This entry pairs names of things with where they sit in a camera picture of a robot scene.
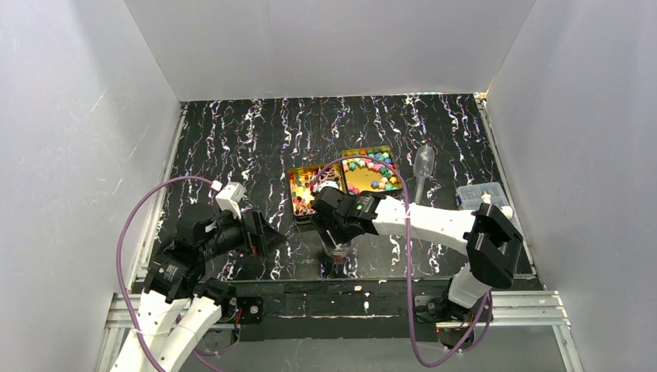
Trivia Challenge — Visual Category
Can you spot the tin of lollipops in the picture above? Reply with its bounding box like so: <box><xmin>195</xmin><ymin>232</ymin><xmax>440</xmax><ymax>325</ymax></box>
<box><xmin>288</xmin><ymin>164</ymin><xmax>346</xmax><ymax>225</ymax></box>

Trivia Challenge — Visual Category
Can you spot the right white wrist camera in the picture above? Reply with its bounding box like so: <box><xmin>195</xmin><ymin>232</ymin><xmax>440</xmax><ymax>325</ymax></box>
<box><xmin>318</xmin><ymin>180</ymin><xmax>340</xmax><ymax>192</ymax></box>

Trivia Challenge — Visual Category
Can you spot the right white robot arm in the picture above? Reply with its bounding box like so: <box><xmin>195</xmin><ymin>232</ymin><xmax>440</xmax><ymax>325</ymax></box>
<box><xmin>311</xmin><ymin>186</ymin><xmax>524</xmax><ymax>308</ymax></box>

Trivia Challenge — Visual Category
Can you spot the clear round jar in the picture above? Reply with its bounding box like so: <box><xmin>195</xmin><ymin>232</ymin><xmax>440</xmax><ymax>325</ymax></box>
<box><xmin>323</xmin><ymin>243</ymin><xmax>353</xmax><ymax>264</ymax></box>

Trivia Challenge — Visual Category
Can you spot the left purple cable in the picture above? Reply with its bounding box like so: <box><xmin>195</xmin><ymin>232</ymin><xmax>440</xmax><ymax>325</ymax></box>
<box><xmin>115</xmin><ymin>176</ymin><xmax>227</xmax><ymax>372</ymax></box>

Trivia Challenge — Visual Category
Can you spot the tin of star candies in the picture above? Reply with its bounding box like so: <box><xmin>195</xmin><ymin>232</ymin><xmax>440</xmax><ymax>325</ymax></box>
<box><xmin>341</xmin><ymin>145</ymin><xmax>402</xmax><ymax>196</ymax></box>

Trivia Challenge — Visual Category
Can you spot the aluminium frame rail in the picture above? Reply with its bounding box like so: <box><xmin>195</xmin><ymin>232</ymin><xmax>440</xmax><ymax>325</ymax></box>
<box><xmin>105</xmin><ymin>290</ymin><xmax>572</xmax><ymax>329</ymax></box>

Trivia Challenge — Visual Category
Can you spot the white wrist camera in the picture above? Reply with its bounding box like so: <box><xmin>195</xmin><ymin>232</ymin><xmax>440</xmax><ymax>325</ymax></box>
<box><xmin>210</xmin><ymin>181</ymin><xmax>246</xmax><ymax>220</ymax></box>
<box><xmin>318</xmin><ymin>180</ymin><xmax>340</xmax><ymax>192</ymax></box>

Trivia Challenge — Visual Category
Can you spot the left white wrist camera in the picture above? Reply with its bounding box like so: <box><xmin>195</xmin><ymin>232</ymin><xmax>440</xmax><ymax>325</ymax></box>
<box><xmin>210</xmin><ymin>181</ymin><xmax>246</xmax><ymax>220</ymax></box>

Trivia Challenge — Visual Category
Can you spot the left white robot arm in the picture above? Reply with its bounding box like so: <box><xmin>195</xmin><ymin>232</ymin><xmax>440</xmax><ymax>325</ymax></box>
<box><xmin>111</xmin><ymin>209</ymin><xmax>286</xmax><ymax>371</ymax></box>

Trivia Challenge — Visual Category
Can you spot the clear plastic scoop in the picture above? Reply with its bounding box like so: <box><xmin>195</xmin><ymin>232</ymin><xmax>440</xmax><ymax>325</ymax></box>
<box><xmin>413</xmin><ymin>145</ymin><xmax>435</xmax><ymax>205</ymax></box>

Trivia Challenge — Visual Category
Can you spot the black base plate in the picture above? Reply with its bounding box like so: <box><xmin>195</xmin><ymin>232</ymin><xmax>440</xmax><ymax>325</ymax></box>
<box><xmin>225</xmin><ymin>279</ymin><xmax>494</xmax><ymax>343</ymax></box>

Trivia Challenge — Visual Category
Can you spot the clear plastic organizer box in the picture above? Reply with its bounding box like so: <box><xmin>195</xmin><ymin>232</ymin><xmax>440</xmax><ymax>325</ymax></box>
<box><xmin>456</xmin><ymin>182</ymin><xmax>525</xmax><ymax>243</ymax></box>

